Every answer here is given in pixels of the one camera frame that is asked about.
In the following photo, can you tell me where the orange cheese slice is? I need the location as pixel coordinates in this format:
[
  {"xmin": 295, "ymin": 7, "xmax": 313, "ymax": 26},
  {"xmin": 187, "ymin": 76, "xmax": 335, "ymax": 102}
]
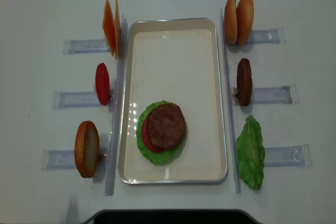
[
  {"xmin": 102, "ymin": 0, "xmax": 116, "ymax": 55},
  {"xmin": 114, "ymin": 0, "xmax": 121, "ymax": 58}
]

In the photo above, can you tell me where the brown meat patty on stack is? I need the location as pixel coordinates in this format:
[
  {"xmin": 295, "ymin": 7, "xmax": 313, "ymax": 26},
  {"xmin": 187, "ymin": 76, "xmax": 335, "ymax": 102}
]
[{"xmin": 148, "ymin": 103, "xmax": 186, "ymax": 150}]

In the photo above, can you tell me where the red tomato slice on stack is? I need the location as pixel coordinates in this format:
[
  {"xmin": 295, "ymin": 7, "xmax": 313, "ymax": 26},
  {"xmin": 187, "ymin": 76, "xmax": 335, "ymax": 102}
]
[{"xmin": 141, "ymin": 116, "xmax": 163, "ymax": 153}]

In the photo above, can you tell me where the green lettuce leaf on stack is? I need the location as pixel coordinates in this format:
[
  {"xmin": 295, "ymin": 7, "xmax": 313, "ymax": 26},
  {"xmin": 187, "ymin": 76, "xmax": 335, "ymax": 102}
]
[{"xmin": 135, "ymin": 100, "xmax": 187, "ymax": 165}]

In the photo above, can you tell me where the upright red tomato slice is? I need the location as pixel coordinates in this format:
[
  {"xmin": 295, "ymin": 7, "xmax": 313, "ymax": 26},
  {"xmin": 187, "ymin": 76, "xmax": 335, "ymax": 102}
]
[{"xmin": 95, "ymin": 63, "xmax": 111, "ymax": 105}]

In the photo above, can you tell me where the upright brown meat patty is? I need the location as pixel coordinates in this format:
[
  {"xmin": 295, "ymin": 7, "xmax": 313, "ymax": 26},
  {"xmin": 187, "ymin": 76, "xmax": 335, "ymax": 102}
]
[{"xmin": 237, "ymin": 58, "xmax": 253, "ymax": 106}]

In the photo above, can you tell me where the upright green lettuce leaf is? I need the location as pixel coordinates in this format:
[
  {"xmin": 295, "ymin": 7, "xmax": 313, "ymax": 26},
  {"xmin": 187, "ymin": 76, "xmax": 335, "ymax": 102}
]
[{"xmin": 236, "ymin": 115, "xmax": 266, "ymax": 190}]

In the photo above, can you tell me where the clear holder for tomato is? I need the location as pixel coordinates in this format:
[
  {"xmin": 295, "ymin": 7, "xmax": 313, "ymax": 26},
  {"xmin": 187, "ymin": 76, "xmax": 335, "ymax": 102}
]
[{"xmin": 51, "ymin": 91, "xmax": 103, "ymax": 109}]

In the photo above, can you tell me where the clear holder for cheese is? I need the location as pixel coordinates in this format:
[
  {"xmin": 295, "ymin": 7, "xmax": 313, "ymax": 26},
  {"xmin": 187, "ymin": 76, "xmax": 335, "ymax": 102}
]
[{"xmin": 62, "ymin": 39, "xmax": 110, "ymax": 55}]

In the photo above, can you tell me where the clear holder for lettuce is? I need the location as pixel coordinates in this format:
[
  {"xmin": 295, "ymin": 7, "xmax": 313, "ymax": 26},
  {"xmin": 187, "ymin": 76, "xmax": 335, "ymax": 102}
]
[{"xmin": 264, "ymin": 145, "xmax": 311, "ymax": 167}]

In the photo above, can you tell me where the white rectangular metal tray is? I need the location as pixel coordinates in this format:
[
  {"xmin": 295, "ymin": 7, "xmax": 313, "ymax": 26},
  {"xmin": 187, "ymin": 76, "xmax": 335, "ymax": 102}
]
[{"xmin": 119, "ymin": 18, "xmax": 227, "ymax": 184}]

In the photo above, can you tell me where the upright cut bun half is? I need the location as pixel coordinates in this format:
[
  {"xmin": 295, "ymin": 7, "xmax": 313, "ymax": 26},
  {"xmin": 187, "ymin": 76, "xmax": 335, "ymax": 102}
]
[{"xmin": 75, "ymin": 121, "xmax": 99, "ymax": 178}]

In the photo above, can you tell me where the left sesame bun top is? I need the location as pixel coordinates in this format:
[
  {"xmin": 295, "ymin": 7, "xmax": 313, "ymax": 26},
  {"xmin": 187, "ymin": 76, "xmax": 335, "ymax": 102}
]
[{"xmin": 224, "ymin": 0, "xmax": 238, "ymax": 44}]

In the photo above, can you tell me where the sesame bun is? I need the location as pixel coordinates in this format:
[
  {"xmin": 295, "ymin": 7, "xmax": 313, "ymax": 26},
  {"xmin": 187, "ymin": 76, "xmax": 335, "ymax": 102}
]
[
  {"xmin": 236, "ymin": 0, "xmax": 254, "ymax": 45},
  {"xmin": 224, "ymin": 0, "xmax": 238, "ymax": 44}
]

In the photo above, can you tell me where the right sesame bun top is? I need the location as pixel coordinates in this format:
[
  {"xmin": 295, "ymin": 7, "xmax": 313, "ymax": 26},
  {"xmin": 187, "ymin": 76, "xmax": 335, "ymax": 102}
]
[{"xmin": 236, "ymin": 0, "xmax": 254, "ymax": 45}]

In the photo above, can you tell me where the clear holder for patty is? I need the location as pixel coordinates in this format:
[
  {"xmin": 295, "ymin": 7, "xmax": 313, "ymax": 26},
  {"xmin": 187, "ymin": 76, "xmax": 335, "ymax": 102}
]
[{"xmin": 249, "ymin": 85, "xmax": 299, "ymax": 104}]

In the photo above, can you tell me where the clear holder for sesame buns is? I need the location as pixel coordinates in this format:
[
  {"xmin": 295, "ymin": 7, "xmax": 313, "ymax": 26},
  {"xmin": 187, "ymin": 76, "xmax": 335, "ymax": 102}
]
[{"xmin": 246, "ymin": 27, "xmax": 286, "ymax": 45}]

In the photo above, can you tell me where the clear holder for cut bun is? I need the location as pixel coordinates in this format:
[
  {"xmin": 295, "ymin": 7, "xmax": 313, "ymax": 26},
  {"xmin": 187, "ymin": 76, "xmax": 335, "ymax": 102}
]
[{"xmin": 41, "ymin": 148, "xmax": 109, "ymax": 170}]

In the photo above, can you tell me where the left long clear acrylic rail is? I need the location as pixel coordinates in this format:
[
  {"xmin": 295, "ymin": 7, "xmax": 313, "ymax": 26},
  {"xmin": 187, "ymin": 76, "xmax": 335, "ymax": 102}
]
[{"xmin": 105, "ymin": 16, "xmax": 128, "ymax": 196}]

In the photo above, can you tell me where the long clear acrylic rail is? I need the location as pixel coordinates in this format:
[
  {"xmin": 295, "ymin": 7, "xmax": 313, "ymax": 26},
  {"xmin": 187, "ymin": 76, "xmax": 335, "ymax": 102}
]
[
  {"xmin": 105, "ymin": 16, "xmax": 128, "ymax": 196},
  {"xmin": 220, "ymin": 9, "xmax": 241, "ymax": 194}
]

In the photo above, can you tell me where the right long clear acrylic rail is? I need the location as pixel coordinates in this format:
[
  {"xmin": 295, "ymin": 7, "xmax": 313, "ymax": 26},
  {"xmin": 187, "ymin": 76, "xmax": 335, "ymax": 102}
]
[{"xmin": 220, "ymin": 9, "xmax": 241, "ymax": 194}]

